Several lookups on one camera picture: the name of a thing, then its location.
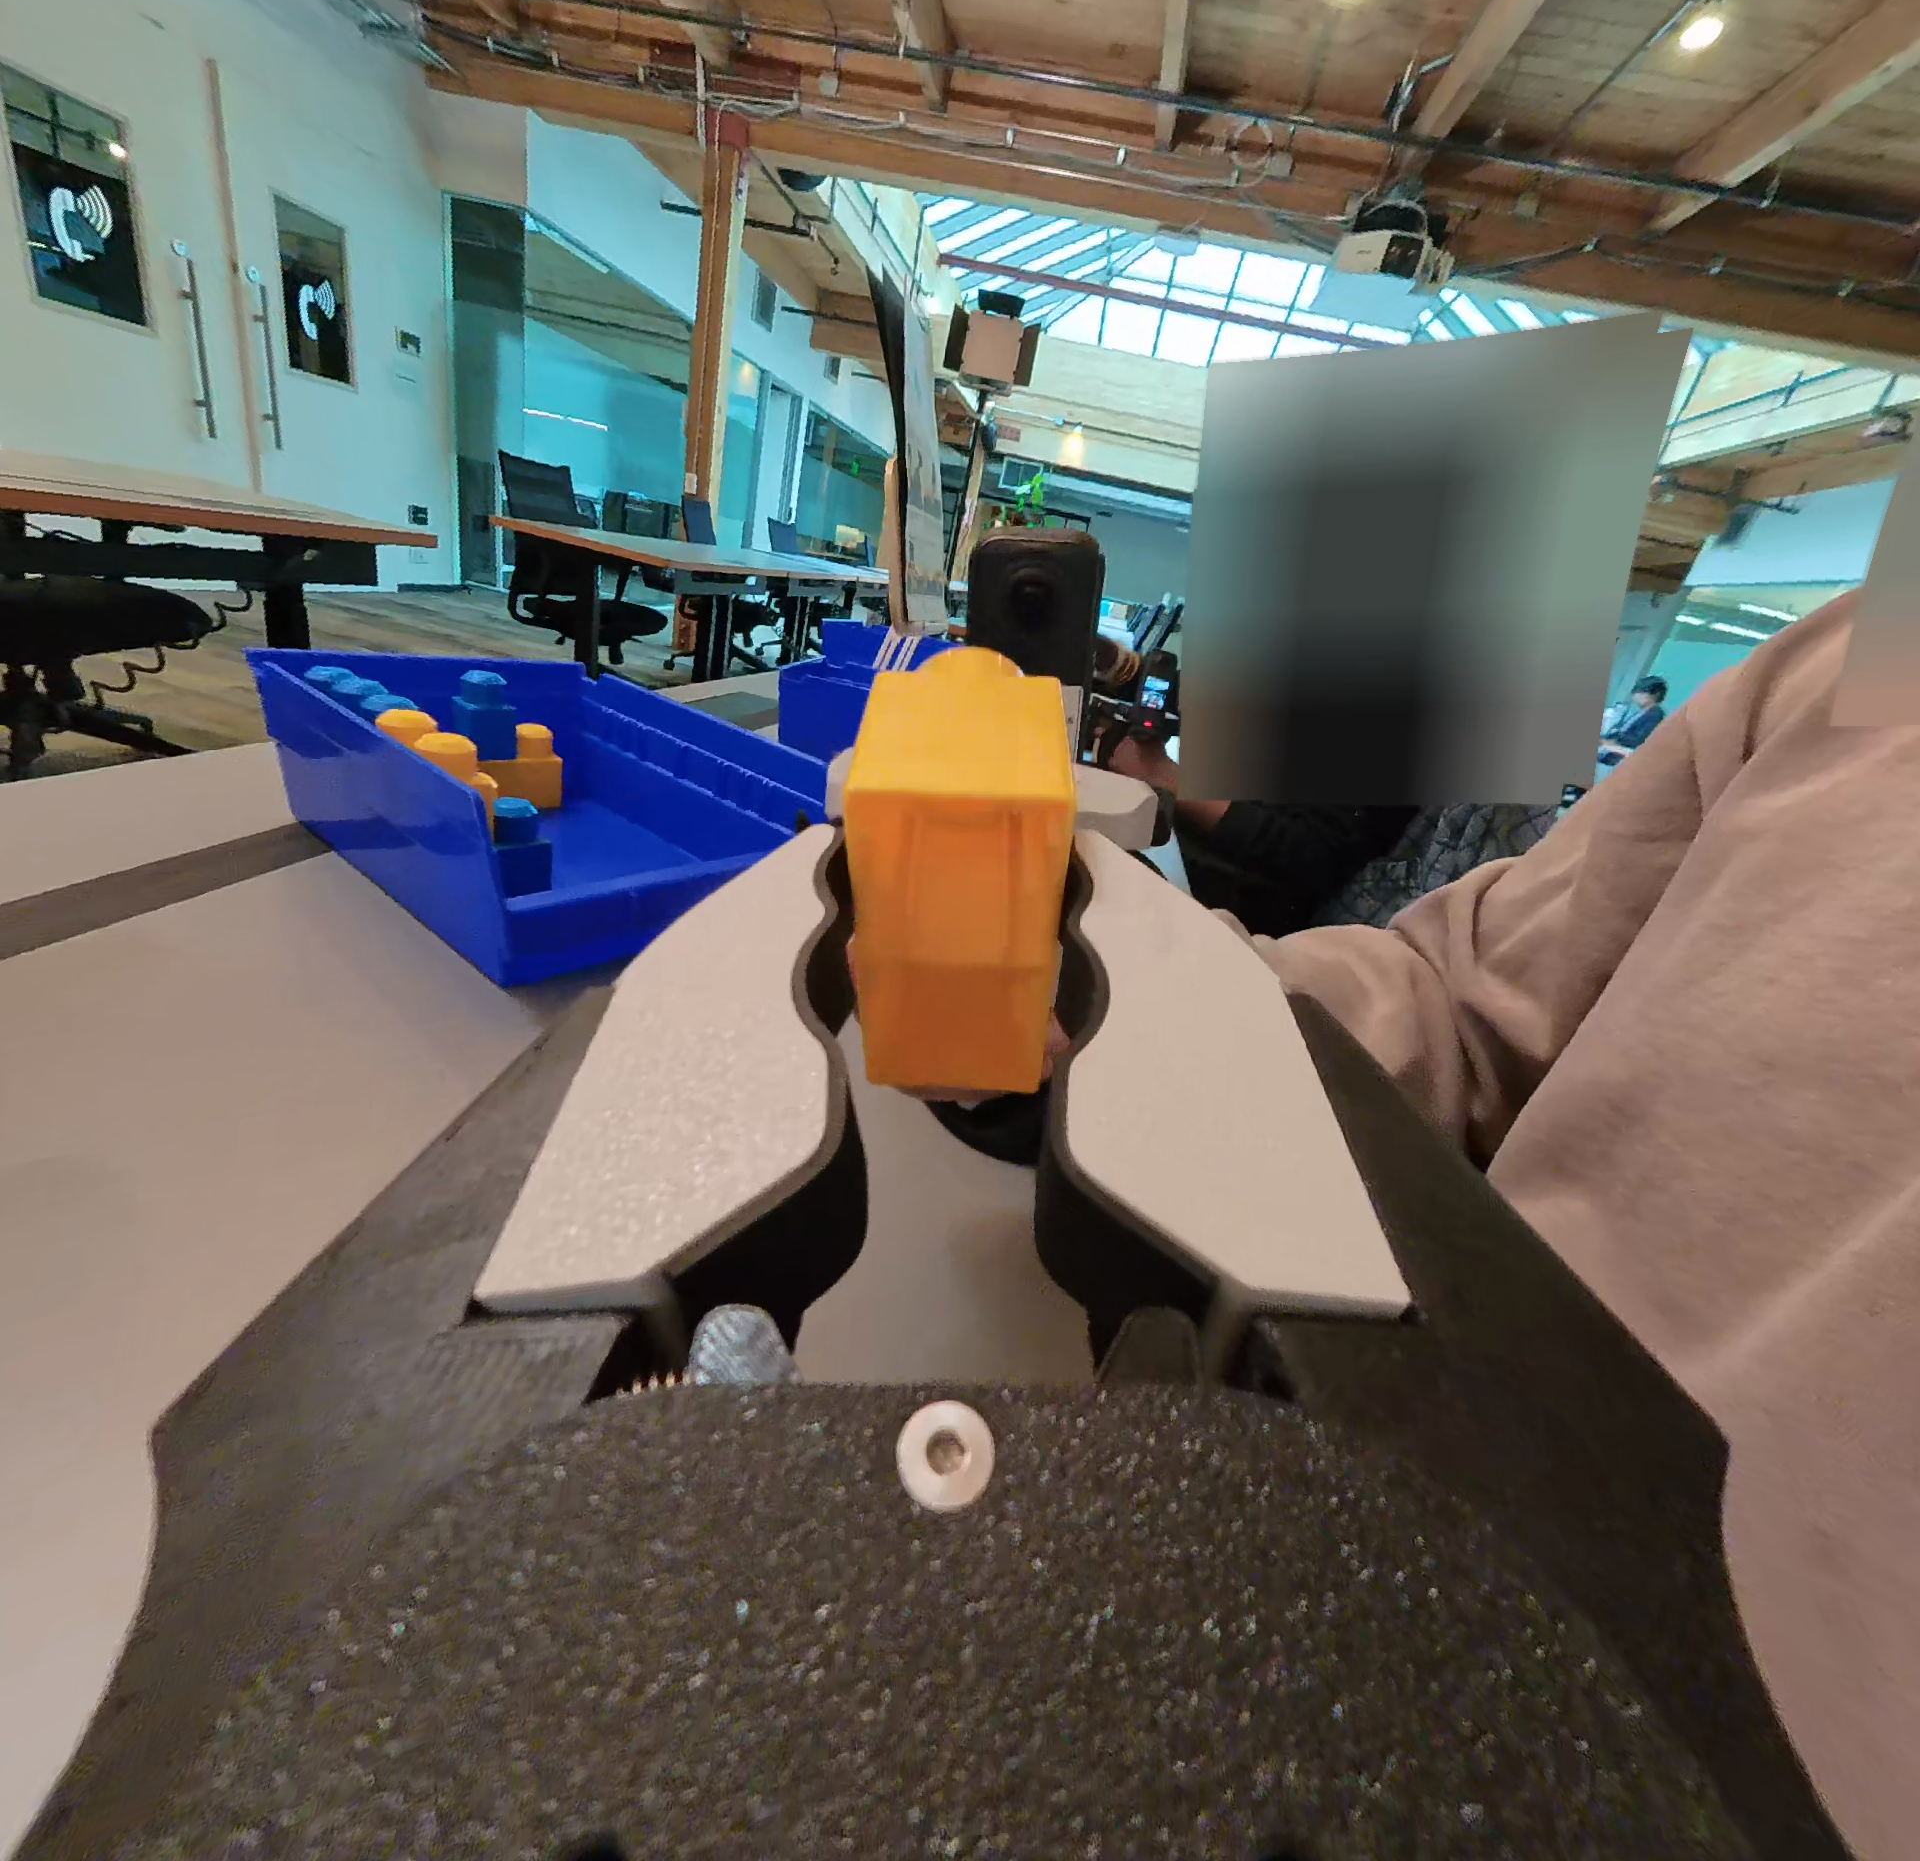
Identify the blue plastic bin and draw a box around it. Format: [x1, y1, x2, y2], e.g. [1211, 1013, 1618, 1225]
[244, 647, 837, 990]
[779, 618, 963, 763]

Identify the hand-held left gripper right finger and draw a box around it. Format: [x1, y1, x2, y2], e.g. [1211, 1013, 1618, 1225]
[1036, 833, 1415, 1326]

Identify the wooden top desk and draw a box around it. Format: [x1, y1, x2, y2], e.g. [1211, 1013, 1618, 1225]
[0, 452, 441, 654]
[490, 516, 902, 678]

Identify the wooden post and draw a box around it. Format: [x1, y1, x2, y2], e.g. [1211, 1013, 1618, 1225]
[681, 107, 751, 500]

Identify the ceiling projector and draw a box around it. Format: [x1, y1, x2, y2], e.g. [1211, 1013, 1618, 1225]
[1332, 200, 1453, 286]

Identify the yellow one-stud block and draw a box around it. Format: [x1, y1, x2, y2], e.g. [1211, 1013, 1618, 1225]
[842, 648, 1078, 970]

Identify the group of toy bricks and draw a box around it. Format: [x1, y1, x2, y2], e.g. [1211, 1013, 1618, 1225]
[302, 663, 569, 903]

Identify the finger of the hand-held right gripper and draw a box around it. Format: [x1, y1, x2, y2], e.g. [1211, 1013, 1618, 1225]
[1070, 771, 1176, 854]

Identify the standing banner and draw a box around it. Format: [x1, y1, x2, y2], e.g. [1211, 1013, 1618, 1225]
[867, 258, 949, 623]

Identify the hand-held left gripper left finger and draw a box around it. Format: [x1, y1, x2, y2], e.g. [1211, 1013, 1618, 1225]
[470, 825, 873, 1324]

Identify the black hand-held device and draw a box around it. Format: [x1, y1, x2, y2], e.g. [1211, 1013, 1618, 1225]
[1080, 636, 1189, 768]

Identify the studio light panel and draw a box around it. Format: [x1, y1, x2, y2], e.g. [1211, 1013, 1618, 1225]
[942, 290, 1043, 394]

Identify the black office chair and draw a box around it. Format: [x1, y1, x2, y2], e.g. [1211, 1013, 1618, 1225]
[0, 571, 219, 774]
[495, 452, 667, 671]
[681, 493, 783, 663]

